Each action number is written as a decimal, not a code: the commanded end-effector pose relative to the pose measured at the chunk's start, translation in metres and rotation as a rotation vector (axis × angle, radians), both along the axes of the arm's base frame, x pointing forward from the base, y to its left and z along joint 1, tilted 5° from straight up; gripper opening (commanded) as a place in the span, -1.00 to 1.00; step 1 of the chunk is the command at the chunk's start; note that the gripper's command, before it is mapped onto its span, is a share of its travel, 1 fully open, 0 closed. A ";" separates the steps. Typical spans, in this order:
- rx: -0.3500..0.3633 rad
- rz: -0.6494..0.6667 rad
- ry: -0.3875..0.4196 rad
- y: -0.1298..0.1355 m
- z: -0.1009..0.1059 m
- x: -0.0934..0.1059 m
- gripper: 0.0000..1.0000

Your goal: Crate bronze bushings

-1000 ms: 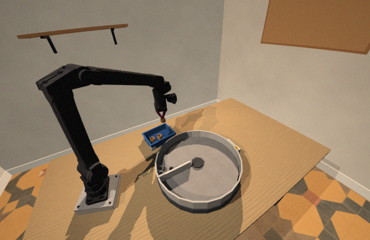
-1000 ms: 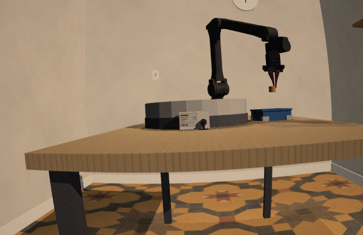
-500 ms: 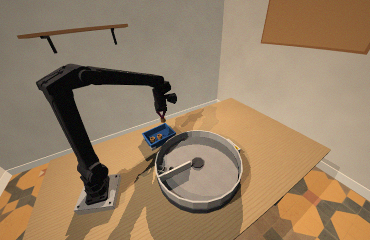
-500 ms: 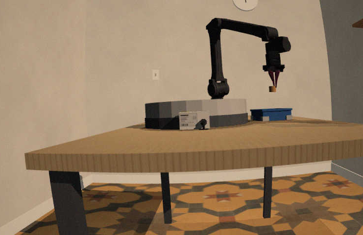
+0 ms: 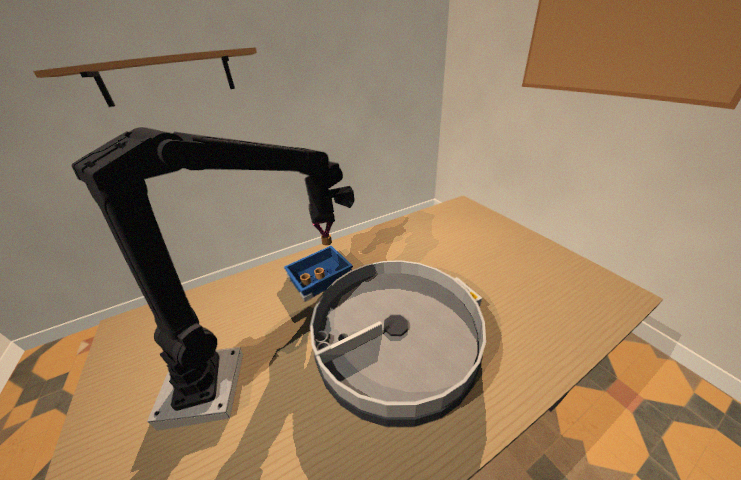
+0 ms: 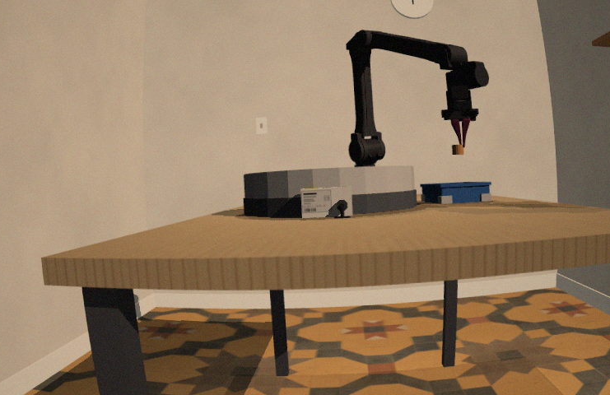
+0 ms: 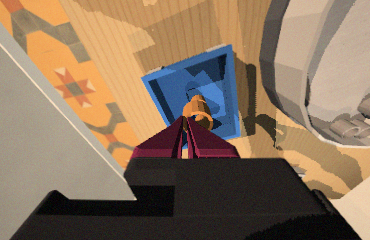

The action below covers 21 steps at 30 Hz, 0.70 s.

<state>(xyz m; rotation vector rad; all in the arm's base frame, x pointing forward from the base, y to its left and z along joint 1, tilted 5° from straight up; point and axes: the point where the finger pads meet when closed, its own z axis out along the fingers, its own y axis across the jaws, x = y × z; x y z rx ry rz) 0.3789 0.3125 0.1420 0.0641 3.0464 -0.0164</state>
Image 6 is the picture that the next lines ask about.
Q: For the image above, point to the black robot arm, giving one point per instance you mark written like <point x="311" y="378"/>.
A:
<point x="464" y="77"/>

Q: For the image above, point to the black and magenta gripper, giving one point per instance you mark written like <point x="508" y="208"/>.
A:
<point x="460" y="115"/>

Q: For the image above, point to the blue crate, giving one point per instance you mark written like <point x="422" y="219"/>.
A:
<point x="446" y="193"/>

